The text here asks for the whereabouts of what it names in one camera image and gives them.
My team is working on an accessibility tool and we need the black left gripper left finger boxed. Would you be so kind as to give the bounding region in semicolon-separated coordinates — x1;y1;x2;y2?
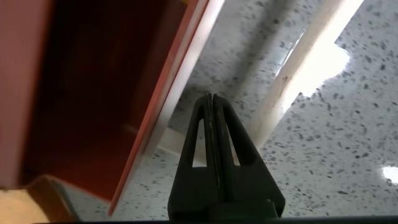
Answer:
167;93;224;220

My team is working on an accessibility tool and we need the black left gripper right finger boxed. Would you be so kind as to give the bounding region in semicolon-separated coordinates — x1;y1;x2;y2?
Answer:
212;93;286;218

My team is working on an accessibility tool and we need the red drawer case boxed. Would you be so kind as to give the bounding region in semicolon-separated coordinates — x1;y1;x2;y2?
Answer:
0;0;55;191

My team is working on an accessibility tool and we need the brown toast slice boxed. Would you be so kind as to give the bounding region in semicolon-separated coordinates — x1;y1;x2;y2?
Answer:
0;174;75;224

